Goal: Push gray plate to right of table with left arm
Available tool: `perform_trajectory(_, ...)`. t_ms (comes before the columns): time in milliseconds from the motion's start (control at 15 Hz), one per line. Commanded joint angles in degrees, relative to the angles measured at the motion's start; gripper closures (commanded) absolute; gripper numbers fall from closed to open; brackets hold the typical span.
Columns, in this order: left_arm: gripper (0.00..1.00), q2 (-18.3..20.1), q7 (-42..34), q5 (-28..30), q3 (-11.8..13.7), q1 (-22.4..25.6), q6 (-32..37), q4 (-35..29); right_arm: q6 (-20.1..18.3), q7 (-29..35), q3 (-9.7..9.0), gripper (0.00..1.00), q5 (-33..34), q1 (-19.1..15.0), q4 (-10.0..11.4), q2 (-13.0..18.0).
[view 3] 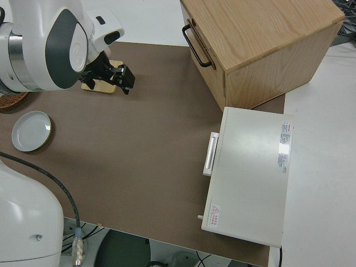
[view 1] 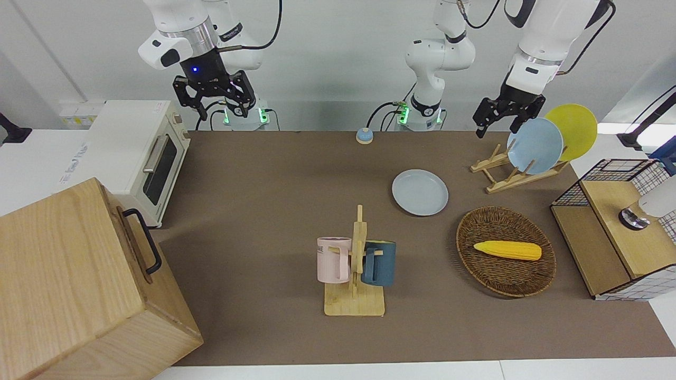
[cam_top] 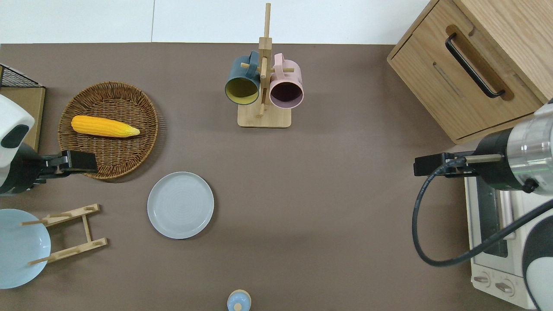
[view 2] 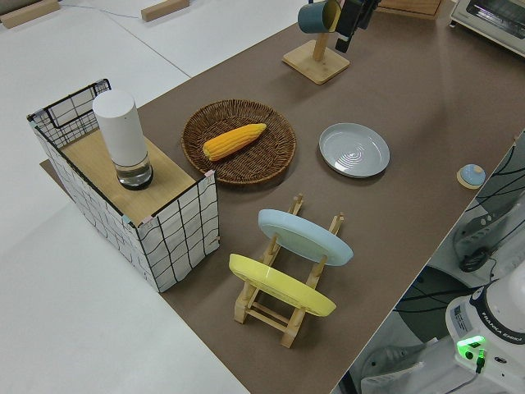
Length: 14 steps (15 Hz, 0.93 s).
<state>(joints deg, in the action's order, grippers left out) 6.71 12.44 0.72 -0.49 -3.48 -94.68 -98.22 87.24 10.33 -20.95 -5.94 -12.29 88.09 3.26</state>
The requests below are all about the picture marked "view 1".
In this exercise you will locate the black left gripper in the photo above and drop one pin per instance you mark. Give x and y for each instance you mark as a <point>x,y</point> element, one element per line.
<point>515,97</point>

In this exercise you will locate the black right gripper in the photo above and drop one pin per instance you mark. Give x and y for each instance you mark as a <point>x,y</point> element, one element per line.
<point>206,71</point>

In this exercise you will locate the gray plate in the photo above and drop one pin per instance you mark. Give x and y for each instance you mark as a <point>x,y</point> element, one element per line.
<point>420,192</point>

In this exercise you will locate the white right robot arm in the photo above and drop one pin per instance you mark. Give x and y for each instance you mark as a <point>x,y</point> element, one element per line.
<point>179,21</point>

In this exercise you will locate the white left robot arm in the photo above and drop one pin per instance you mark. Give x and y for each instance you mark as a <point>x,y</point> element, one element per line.
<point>549,31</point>

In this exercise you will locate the light blue plate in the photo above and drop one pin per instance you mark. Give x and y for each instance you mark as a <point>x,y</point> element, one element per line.
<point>536,148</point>

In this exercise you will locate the wooden plate rack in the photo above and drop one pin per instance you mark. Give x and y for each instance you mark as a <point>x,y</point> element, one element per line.
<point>501,184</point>

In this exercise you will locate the yellow plate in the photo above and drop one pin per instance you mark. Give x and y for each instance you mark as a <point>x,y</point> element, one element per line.
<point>578,129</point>

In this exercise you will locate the white toaster oven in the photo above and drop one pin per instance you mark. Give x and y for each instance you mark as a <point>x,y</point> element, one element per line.
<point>121,142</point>

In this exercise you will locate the brown table mat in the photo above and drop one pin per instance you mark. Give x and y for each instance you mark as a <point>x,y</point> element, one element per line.
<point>264,211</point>

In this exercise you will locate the yellow corn cob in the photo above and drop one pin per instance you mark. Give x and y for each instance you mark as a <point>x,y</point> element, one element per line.
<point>507,250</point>

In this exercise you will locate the small blue wooden bell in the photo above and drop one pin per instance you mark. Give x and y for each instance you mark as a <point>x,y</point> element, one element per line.
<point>364,137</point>

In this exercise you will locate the brown wicker basket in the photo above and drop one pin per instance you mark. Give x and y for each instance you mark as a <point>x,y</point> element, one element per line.
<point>501,274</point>

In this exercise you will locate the blue object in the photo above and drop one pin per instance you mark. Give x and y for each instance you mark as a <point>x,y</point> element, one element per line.
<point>668,155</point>

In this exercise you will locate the white cylinder with metal cap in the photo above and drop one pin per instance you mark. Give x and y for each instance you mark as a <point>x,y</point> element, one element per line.
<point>657,203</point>

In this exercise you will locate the dark blue mug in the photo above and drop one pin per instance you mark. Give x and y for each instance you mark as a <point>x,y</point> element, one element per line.
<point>383,266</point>

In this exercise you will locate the pink mug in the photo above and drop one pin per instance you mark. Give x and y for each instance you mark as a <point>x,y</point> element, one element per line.
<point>330,261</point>

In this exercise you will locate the wooden drawer box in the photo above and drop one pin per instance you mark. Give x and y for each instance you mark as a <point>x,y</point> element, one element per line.
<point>63,274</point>

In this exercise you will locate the small wooden block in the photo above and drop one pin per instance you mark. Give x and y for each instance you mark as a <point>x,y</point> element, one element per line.
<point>354,303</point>

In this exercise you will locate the black camera stand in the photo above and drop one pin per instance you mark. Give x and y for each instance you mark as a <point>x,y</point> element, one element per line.
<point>13,134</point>
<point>631,140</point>

